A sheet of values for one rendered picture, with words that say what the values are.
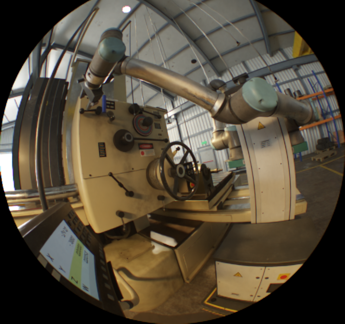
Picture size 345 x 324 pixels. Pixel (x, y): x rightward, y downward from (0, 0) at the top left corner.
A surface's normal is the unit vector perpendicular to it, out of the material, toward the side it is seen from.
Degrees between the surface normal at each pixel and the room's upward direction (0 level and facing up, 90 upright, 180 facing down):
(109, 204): 90
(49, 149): 90
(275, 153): 90
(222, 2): 169
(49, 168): 90
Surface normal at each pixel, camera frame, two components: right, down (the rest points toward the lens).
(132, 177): 0.74, -0.23
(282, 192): -0.69, 0.07
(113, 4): 0.08, 0.96
